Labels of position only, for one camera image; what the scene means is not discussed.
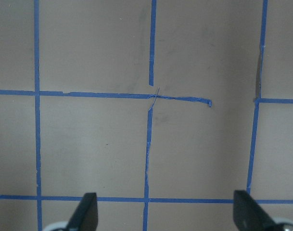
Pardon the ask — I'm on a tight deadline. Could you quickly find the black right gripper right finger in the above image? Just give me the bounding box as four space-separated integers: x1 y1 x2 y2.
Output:
233 190 276 231

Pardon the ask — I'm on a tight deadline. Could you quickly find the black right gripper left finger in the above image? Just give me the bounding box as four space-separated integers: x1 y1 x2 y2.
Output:
65 192 99 231

